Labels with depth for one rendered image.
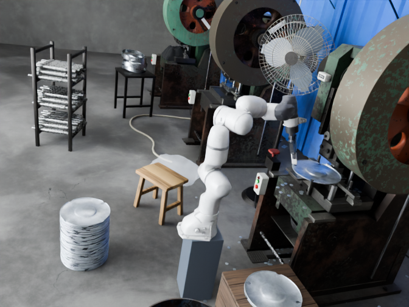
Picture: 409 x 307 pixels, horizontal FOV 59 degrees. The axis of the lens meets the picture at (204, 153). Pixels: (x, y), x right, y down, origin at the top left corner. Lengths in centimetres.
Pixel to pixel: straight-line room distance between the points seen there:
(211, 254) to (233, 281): 21
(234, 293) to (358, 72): 117
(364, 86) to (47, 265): 202
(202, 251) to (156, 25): 682
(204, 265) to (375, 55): 136
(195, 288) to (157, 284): 26
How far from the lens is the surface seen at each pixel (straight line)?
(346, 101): 165
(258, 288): 196
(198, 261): 210
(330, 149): 218
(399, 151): 195
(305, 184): 227
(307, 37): 279
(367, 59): 165
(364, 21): 397
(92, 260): 240
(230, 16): 313
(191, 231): 199
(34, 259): 256
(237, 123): 173
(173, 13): 476
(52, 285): 239
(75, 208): 238
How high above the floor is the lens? 170
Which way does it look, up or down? 25 degrees down
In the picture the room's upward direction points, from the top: 10 degrees clockwise
